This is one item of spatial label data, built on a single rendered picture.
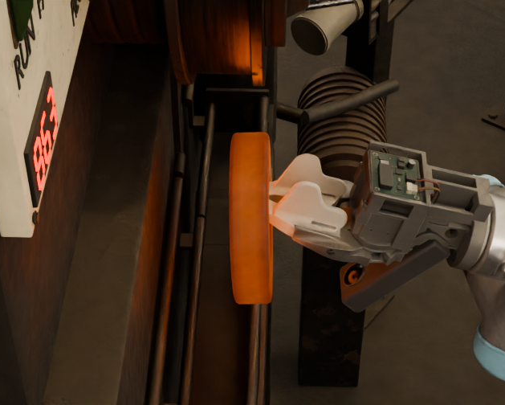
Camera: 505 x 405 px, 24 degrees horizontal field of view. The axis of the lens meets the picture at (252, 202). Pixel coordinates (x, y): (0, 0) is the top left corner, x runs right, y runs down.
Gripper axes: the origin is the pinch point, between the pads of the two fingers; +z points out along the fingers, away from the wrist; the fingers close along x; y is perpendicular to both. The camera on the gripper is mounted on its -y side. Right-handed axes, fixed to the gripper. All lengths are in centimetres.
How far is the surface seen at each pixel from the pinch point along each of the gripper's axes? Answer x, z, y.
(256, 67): -0.4, 3.7, 14.4
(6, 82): 25.9, 20.8, 29.1
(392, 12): -63, -22, -17
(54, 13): 12.9, 19.6, 24.8
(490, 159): -103, -65, -71
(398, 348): -53, -44, -76
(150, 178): 0.0, 9.6, 0.1
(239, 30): 0.6, 6.1, 18.2
